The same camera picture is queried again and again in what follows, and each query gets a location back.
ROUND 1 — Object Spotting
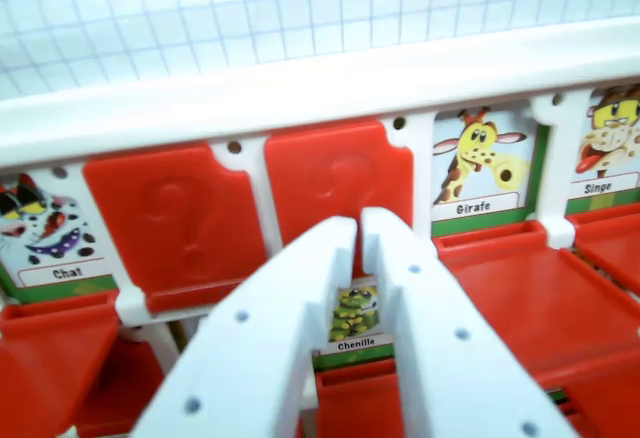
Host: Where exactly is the cat picture card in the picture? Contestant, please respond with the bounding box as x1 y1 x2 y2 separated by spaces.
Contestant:
0 167 120 304

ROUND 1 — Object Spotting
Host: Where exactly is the giraffe picture card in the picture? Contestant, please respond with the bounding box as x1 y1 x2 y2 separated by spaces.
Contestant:
430 100 544 238

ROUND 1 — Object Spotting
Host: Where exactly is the monkey picture card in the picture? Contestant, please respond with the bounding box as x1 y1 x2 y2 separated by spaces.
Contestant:
564 85 640 217

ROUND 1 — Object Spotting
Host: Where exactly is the red-rimmed white game board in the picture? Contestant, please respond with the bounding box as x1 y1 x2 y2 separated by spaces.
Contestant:
0 0 640 438

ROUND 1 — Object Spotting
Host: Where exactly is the caterpillar picture card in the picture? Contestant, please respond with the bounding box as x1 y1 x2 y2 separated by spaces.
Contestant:
312 275 396 372

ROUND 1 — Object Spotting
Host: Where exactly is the red plastic flap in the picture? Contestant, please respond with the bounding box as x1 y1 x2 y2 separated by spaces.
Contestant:
81 141 270 315
0 289 122 438
313 356 407 438
567 201 640 305
263 118 416 279
431 219 640 390

